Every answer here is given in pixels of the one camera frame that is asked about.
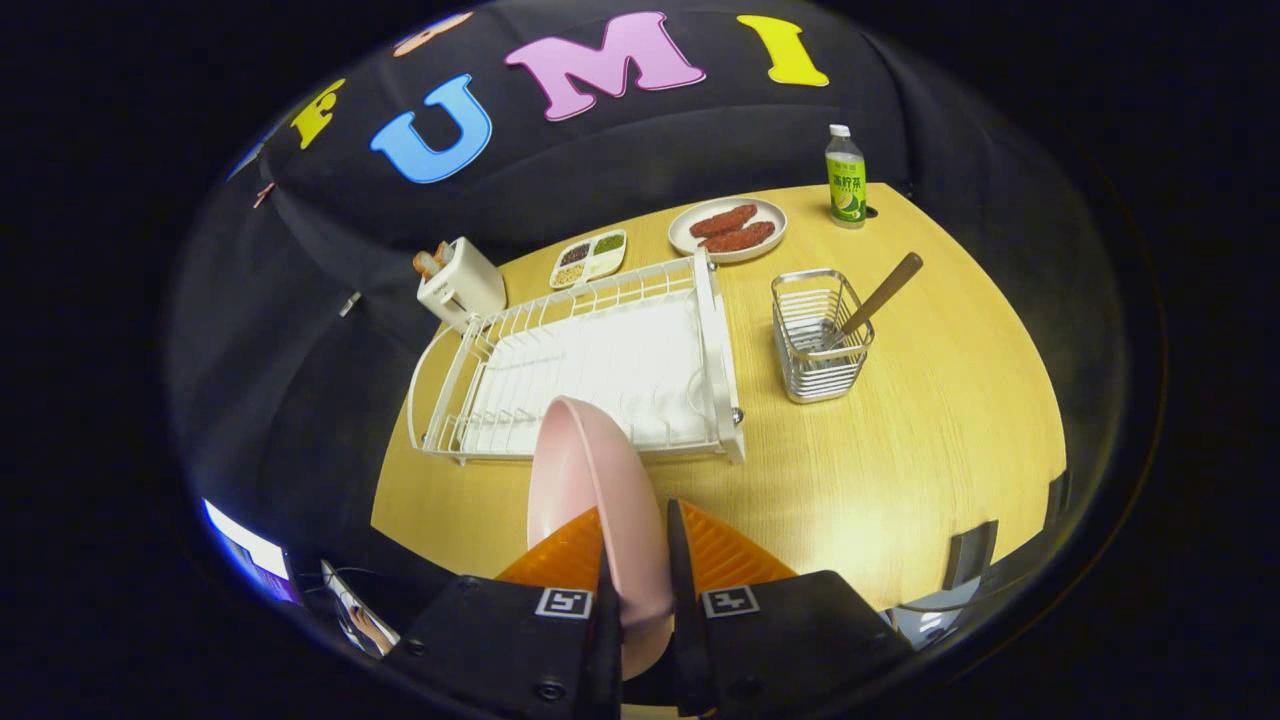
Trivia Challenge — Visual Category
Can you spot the white wire dish rack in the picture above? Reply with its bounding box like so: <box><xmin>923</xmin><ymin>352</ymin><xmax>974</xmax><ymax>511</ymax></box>
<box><xmin>407</xmin><ymin>248</ymin><xmax>747</xmax><ymax>467</ymax></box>

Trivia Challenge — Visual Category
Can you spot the bright monitor screen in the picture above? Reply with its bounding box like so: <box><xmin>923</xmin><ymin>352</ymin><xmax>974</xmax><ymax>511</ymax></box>
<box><xmin>202</xmin><ymin>498</ymin><xmax>301</xmax><ymax>606</ymax></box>

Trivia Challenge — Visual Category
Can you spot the green tea bottle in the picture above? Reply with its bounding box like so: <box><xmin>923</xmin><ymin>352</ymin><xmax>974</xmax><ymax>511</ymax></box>
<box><xmin>825</xmin><ymin>124</ymin><xmax>868</xmax><ymax>230</ymax></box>

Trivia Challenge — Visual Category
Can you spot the pink plate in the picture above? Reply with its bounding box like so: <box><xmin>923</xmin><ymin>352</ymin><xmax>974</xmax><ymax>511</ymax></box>
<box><xmin>526</xmin><ymin>396</ymin><xmax>676</xmax><ymax>683</ymax></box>

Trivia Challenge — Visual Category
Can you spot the white divided bean tray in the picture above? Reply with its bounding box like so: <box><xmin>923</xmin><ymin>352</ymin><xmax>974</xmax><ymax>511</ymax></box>
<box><xmin>549</xmin><ymin>229</ymin><xmax>629</xmax><ymax>291</ymax></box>

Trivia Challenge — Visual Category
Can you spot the wooden handle spoon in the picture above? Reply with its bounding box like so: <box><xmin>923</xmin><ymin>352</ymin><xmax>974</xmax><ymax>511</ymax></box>
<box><xmin>820</xmin><ymin>252</ymin><xmax>925</xmax><ymax>353</ymax></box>

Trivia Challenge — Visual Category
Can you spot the white plate with meat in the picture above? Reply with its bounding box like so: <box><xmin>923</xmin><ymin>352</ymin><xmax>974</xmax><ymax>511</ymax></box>
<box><xmin>667</xmin><ymin>197</ymin><xmax>788</xmax><ymax>265</ymax></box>

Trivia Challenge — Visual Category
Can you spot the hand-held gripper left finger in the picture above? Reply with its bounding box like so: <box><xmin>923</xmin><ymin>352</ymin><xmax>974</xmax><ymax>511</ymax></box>
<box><xmin>383</xmin><ymin>505</ymin><xmax>625</xmax><ymax>720</ymax></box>

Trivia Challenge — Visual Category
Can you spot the white toaster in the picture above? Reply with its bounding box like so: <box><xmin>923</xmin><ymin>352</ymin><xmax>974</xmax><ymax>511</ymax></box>
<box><xmin>416</xmin><ymin>237</ymin><xmax>508</xmax><ymax>329</ymax></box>

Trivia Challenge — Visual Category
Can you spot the metal wire basket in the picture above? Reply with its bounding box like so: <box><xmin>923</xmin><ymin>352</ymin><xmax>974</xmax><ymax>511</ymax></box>
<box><xmin>770</xmin><ymin>268</ymin><xmax>876</xmax><ymax>405</ymax></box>

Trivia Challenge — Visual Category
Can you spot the black backdrop cloth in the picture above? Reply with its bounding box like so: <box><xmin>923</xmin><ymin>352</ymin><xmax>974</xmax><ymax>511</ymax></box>
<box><xmin>165</xmin><ymin>0</ymin><xmax>1151</xmax><ymax>601</ymax></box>

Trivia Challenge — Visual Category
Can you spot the brown meat piece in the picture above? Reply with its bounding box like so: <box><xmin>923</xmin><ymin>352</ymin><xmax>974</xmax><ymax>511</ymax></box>
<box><xmin>700</xmin><ymin>221</ymin><xmax>777</xmax><ymax>254</ymax></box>
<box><xmin>689</xmin><ymin>204</ymin><xmax>759</xmax><ymax>239</ymax></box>

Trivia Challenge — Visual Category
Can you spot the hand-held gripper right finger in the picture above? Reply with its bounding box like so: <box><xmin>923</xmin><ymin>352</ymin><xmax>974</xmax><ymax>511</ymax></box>
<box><xmin>664</xmin><ymin>497</ymin><xmax>914</xmax><ymax>719</ymax></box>

